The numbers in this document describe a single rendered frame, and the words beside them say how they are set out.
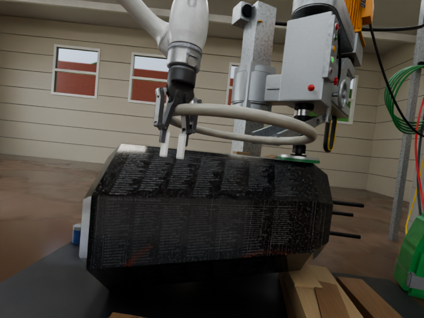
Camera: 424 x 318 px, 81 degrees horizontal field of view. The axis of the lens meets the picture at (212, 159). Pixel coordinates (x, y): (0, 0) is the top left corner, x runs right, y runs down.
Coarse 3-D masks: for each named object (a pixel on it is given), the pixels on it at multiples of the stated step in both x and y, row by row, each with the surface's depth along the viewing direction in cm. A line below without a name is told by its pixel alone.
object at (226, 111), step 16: (176, 112) 66; (192, 112) 62; (208, 112) 60; (224, 112) 58; (240, 112) 58; (256, 112) 58; (272, 112) 59; (208, 128) 102; (288, 128) 61; (304, 128) 63; (288, 144) 92
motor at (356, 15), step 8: (344, 0) 173; (352, 0) 172; (360, 0) 171; (368, 0) 170; (352, 8) 171; (360, 8) 171; (368, 8) 170; (352, 16) 170; (360, 16) 172; (368, 16) 170; (352, 24) 172; (360, 24) 174; (360, 32) 165
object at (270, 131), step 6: (324, 114) 145; (312, 120) 127; (318, 120) 133; (324, 120) 146; (330, 120) 143; (270, 126) 114; (276, 126) 119; (312, 126) 128; (252, 132) 102; (258, 132) 105; (264, 132) 110; (270, 132) 114; (276, 132) 120; (282, 132) 97; (288, 132) 102; (294, 132) 108; (270, 144) 99; (276, 144) 97
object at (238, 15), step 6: (240, 6) 207; (246, 6) 206; (234, 12) 216; (240, 12) 207; (246, 12) 206; (234, 18) 216; (240, 18) 208; (246, 18) 209; (234, 24) 218; (240, 24) 217
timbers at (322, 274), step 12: (288, 276) 135; (324, 276) 132; (288, 288) 132; (300, 288) 118; (300, 300) 108; (312, 300) 109; (348, 300) 112; (300, 312) 106; (312, 312) 101; (348, 312) 103
